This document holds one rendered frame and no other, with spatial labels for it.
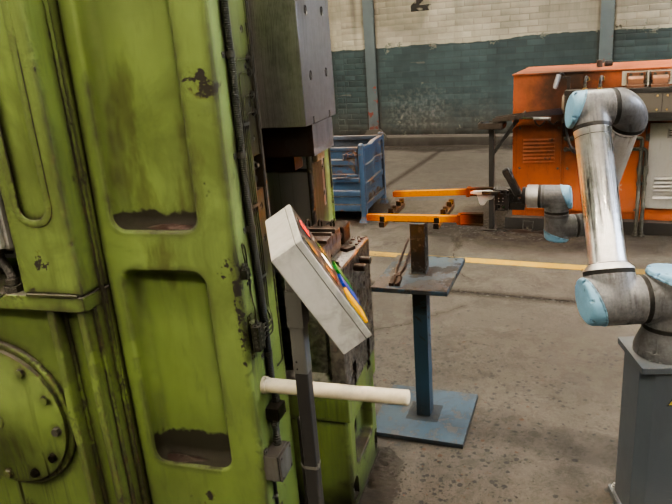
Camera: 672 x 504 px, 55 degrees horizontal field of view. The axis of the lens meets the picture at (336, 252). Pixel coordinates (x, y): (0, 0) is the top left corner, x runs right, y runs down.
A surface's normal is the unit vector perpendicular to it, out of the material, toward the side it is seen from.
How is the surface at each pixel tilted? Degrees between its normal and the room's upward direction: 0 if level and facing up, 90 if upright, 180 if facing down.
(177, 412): 90
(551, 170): 90
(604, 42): 90
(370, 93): 90
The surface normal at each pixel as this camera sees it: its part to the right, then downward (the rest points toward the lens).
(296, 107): -0.29, 0.32
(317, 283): 0.15, 0.29
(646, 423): -0.75, 0.26
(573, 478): -0.07, -0.95
